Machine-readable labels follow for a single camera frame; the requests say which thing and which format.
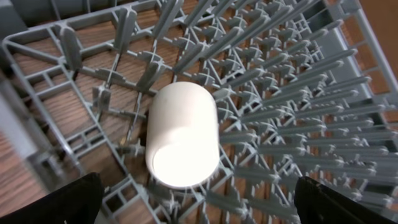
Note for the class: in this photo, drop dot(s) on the grey dishwasher rack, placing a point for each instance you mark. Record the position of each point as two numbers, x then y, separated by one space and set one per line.
301 89

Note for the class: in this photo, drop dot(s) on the white plastic cup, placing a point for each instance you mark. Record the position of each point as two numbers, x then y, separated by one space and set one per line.
182 142

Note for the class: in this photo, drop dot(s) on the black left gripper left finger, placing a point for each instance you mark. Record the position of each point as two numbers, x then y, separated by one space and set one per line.
76 202

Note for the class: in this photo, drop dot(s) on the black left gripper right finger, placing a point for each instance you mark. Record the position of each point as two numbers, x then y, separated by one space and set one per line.
319 204

